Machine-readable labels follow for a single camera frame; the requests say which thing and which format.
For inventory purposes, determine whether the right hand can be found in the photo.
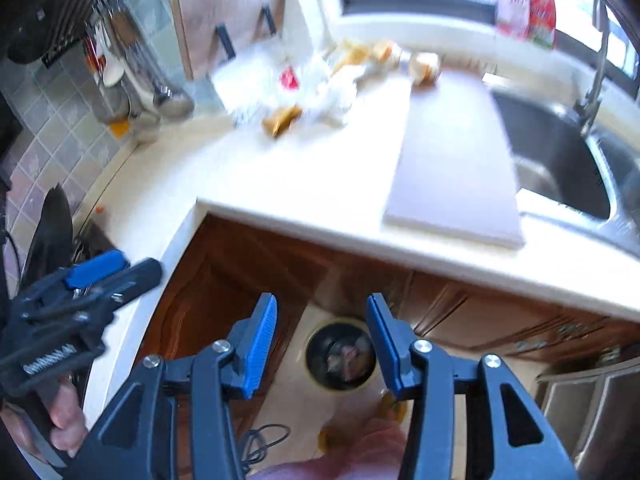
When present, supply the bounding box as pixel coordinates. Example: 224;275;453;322
250;418;407;480

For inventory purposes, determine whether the yellow sandwich cracker bag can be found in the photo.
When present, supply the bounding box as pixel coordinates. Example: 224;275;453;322
262;105;303;139

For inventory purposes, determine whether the brown cardboard sheet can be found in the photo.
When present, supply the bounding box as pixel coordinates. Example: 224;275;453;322
384;68;525;249

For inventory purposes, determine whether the crumpled white paper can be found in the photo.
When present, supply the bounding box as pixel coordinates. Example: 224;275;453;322
302;65;367;128

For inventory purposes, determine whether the left hand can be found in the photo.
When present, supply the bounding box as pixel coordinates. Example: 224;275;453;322
0;376;89;461

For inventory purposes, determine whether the black stove top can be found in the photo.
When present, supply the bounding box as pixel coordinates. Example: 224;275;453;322
19;183;120;291

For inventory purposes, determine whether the chrome kitchen faucet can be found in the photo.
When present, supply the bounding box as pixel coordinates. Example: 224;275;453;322
573;0;611;138

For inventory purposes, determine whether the hanging metal ladle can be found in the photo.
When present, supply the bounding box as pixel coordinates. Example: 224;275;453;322
105;0;195;120

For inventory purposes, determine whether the stainless steel sink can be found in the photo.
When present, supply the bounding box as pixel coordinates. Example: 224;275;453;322
483;74;639;257

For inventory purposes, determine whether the black cable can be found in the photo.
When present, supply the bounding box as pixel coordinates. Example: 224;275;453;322
238;422;292;474

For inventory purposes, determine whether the round black trash bin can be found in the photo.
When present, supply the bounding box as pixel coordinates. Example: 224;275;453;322
304;318;378;392

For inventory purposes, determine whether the wooden cutting board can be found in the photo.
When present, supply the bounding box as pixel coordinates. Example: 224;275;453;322
169;0;285;80

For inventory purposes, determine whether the red spray bottle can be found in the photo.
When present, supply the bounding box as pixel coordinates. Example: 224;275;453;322
527;0;556;50

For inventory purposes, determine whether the clear plastic clamshell tray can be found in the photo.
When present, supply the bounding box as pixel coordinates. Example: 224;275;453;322
207;40;329;127

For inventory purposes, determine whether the pink soap refill pouch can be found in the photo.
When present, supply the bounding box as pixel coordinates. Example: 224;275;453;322
496;0;530;39

